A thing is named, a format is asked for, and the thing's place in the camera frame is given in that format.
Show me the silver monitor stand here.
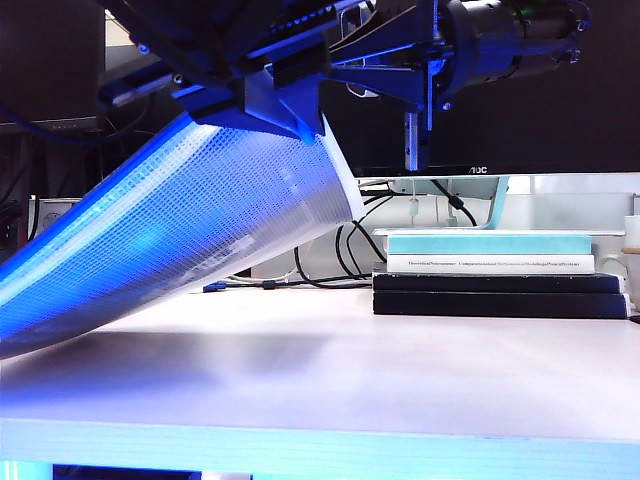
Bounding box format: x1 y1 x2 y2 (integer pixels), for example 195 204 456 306
392 174 511 232

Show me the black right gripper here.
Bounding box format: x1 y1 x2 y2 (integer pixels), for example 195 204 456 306
327 0 524 171

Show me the black AOC monitor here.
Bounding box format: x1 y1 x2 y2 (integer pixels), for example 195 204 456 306
319 0 640 177

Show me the thick grey cable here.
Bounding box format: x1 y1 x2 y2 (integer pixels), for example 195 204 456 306
227 272 301 288

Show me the black VGA cable blue plug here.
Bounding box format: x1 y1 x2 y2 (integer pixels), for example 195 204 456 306
202 278 376 294

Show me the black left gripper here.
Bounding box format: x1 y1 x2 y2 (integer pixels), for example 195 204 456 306
97 0 371 146

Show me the transparent plastic file bag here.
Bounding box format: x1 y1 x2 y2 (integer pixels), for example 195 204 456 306
0 112 369 361

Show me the black monitor cable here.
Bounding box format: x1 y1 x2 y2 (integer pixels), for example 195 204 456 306
293 192 396 290
429 177 476 229

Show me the white power socket box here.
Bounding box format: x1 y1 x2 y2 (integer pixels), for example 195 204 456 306
27 194 84 242

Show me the teal book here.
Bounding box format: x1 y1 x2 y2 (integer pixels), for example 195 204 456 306
384 232 594 256

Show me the white book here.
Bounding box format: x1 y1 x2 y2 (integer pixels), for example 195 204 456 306
385 253 597 275

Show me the black computer monitor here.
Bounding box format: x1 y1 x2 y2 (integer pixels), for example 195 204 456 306
0 0 106 132

